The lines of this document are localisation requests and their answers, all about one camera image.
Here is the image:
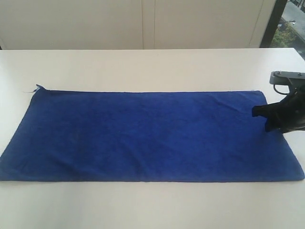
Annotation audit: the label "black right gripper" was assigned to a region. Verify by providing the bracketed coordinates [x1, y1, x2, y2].
[252, 87, 305, 134]

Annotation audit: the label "blue microfiber cloth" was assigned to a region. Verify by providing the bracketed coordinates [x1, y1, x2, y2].
[0, 86, 305, 182]

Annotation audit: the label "beige cabinet doors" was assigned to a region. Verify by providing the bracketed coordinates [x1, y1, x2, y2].
[0, 0, 275, 50]

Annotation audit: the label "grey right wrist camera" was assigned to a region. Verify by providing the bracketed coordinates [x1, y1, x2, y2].
[269, 71, 305, 87]

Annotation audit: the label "dark window frame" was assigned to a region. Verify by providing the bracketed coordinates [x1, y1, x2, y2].
[259, 0, 287, 48]

